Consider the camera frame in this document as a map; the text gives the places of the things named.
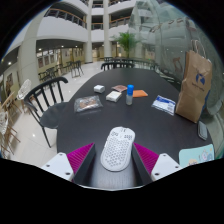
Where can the brown flat packet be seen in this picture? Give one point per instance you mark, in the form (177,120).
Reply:
(119,88)

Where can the light blue cartoon mouse pad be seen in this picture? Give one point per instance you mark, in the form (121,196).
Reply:
(196,156)

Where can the white and blue tissue packet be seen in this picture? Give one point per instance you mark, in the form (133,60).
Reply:
(164,104)

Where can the flat white box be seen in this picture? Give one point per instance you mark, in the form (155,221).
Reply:
(113,96)

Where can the clear plastic snack bag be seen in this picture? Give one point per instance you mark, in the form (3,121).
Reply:
(87,103)

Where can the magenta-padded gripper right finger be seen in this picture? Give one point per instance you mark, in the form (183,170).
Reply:
(165,165)

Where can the small bottle with blue cap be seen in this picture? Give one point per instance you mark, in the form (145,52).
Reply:
(129,97)

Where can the light wooden chair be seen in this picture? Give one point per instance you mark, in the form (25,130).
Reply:
(8,101)

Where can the small white box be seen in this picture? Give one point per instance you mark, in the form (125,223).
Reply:
(99,88)

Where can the black chair behind table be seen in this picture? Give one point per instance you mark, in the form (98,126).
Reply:
(116,65)

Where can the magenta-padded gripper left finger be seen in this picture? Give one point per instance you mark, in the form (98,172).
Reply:
(58,165)

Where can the white perforated computer mouse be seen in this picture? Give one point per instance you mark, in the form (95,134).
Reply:
(117,150)

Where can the group of black chairs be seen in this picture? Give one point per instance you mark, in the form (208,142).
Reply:
(75,68)

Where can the brown paper bag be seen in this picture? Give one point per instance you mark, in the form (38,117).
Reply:
(194,90)

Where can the white lattice chair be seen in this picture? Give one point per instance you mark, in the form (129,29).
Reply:
(24,89)
(3,123)

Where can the potted palm plant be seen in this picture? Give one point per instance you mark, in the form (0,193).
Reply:
(127,40)

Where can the black spindle-back chair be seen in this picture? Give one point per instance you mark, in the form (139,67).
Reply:
(50,118)

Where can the orange flat card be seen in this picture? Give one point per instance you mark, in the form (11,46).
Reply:
(140,93)

